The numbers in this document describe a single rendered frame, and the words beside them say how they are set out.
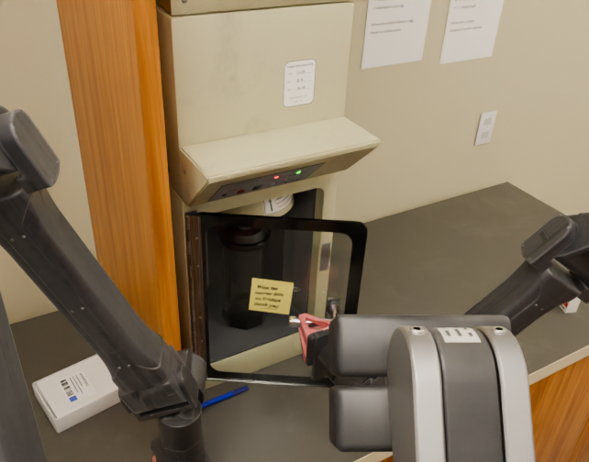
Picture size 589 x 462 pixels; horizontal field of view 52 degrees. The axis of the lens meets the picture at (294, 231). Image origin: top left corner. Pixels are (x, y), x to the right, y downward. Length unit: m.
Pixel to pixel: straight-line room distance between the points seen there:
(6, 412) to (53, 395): 0.85
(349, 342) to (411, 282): 1.37
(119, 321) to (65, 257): 0.11
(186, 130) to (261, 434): 0.62
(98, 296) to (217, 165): 0.35
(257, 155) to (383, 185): 1.00
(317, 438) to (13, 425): 0.85
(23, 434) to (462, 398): 0.34
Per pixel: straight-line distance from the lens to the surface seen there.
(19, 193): 0.57
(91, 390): 1.33
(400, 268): 1.73
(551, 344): 1.61
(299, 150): 0.99
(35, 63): 1.36
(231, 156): 0.97
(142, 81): 0.85
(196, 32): 0.95
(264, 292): 1.13
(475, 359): 0.28
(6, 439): 0.50
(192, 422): 0.83
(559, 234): 0.77
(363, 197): 1.90
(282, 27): 1.02
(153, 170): 0.90
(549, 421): 1.88
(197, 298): 1.15
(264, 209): 1.16
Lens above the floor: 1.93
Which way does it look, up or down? 33 degrees down
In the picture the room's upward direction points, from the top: 3 degrees clockwise
